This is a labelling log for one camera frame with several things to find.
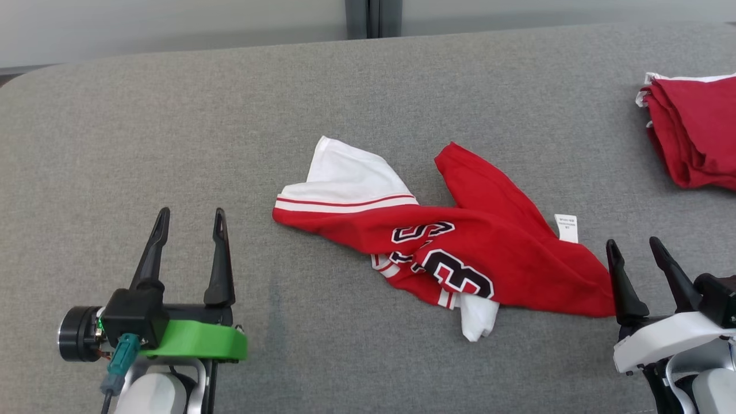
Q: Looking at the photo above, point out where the left teal plug black cable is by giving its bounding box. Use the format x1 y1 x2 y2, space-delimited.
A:
99 333 142 414

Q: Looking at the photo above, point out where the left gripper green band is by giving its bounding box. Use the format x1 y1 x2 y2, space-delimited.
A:
57 207 248 364

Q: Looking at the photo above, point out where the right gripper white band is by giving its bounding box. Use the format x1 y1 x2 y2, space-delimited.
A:
605 236 736 375

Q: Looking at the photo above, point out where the red white numbered jersey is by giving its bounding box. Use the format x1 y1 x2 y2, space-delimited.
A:
271 135 618 343

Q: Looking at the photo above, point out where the red shorts white trim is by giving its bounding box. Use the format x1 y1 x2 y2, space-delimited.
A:
635 72 736 192

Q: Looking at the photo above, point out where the grey vertical post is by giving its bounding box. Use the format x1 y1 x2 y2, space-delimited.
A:
344 0 404 40

